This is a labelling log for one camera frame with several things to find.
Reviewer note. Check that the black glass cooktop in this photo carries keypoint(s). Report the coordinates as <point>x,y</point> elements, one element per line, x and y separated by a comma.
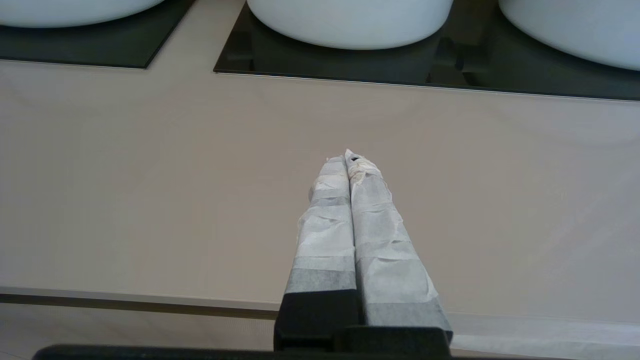
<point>475,70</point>
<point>125,47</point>

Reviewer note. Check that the white round pot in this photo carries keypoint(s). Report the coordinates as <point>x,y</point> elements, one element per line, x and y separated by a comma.
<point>590,30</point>
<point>350,25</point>
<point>70,12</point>

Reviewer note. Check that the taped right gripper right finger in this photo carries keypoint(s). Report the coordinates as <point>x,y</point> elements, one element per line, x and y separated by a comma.
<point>390,270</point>

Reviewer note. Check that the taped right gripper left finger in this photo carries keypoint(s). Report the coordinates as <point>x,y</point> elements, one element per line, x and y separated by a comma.
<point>325,250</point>

